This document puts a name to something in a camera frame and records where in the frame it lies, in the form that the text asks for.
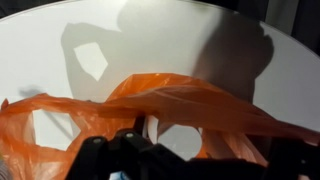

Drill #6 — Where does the orange plastic bag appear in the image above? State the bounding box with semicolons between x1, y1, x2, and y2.
0;72;320;180

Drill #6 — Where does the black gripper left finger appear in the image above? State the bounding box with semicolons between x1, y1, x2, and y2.
65;129;190;180

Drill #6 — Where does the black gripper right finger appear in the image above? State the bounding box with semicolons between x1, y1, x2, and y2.
263;136;320;180

